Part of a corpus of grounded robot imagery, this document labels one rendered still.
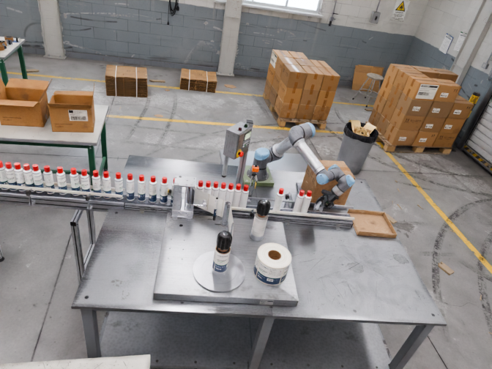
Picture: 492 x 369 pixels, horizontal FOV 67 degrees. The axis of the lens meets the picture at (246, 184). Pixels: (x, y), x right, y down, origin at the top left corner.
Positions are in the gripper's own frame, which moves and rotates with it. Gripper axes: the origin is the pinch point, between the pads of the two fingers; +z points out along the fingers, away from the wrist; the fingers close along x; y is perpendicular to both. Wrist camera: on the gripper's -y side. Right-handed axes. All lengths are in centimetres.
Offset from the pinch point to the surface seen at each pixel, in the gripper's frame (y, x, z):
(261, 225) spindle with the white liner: 33, -43, 16
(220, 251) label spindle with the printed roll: 63, -68, 25
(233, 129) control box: -4, -85, -13
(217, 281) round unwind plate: 69, -59, 39
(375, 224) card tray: 0, 49, -17
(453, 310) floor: 11, 180, 4
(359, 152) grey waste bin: -201, 132, -10
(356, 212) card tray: -12.1, 39.3, -11.4
